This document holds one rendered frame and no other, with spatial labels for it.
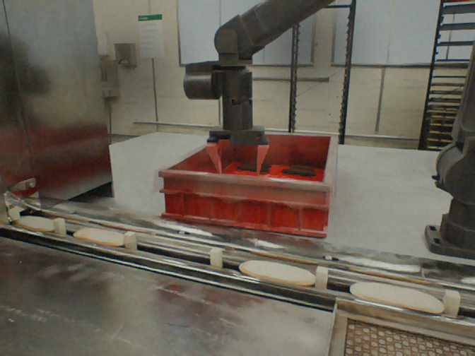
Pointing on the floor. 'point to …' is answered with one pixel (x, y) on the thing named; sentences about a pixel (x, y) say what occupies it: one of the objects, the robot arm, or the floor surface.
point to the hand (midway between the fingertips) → (238, 174)
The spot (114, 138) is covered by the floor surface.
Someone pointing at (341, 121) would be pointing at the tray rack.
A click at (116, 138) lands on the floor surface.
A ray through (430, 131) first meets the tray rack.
